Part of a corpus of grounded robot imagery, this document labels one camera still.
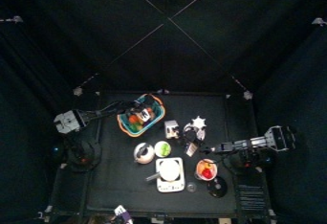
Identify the green toy vegetable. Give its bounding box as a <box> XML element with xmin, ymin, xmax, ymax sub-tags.
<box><xmin>129</xmin><ymin>123</ymin><xmax>145</xmax><ymax>133</ymax></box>

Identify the black round disc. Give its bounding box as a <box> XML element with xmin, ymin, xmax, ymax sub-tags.
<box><xmin>205</xmin><ymin>175</ymin><xmax>228</xmax><ymax>199</ymax></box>

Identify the red toy pepper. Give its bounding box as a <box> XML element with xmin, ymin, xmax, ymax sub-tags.
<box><xmin>200</xmin><ymin>168</ymin><xmax>214</xmax><ymax>180</ymax></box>

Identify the white star-shaped toy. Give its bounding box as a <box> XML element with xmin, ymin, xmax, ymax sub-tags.
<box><xmin>182</xmin><ymin>116</ymin><xmax>208</xmax><ymax>142</ymax></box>

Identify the small green bowl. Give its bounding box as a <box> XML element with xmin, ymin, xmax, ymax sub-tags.
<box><xmin>153</xmin><ymin>140</ymin><xmax>172</xmax><ymax>158</ymax></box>

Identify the white pan with grey handle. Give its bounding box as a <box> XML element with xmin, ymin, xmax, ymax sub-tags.
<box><xmin>145</xmin><ymin>159</ymin><xmax>182</xmax><ymax>183</ymax></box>

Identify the purple and white card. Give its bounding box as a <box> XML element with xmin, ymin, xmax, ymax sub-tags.
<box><xmin>111</xmin><ymin>204</ymin><xmax>133</xmax><ymax>224</ymax></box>

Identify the orange bowl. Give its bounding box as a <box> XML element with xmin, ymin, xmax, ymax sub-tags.
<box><xmin>193</xmin><ymin>158</ymin><xmax>220</xmax><ymax>182</ymax></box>

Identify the orange and teal basket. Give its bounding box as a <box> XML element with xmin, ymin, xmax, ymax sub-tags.
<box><xmin>115</xmin><ymin>93</ymin><xmax>166</xmax><ymax>138</ymax></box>

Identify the small white toy box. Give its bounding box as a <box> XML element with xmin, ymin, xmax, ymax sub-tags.
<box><xmin>162</xmin><ymin>120</ymin><xmax>181</xmax><ymax>140</ymax></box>

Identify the small white tag card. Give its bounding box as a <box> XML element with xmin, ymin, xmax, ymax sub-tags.
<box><xmin>184</xmin><ymin>142</ymin><xmax>198</xmax><ymax>158</ymax></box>

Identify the white bowl with green item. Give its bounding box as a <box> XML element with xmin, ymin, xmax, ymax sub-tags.
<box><xmin>133</xmin><ymin>142</ymin><xmax>156</xmax><ymax>166</ymax></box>

